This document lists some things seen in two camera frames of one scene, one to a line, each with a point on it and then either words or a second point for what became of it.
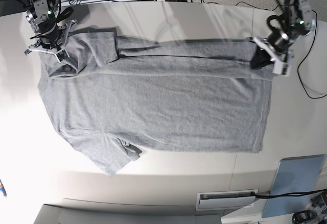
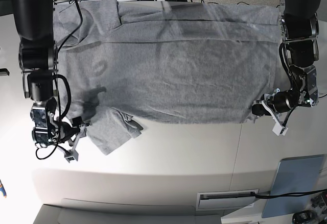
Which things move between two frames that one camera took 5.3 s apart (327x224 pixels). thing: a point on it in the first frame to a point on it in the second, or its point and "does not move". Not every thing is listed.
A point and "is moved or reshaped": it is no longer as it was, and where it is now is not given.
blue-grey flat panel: [297, 174] does not move
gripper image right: [276, 47] to [278, 102]
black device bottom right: [304, 217] does not move
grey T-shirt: [113, 98] is moved or reshaped
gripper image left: [53, 39] to [63, 131]
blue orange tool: [2, 188] does not move
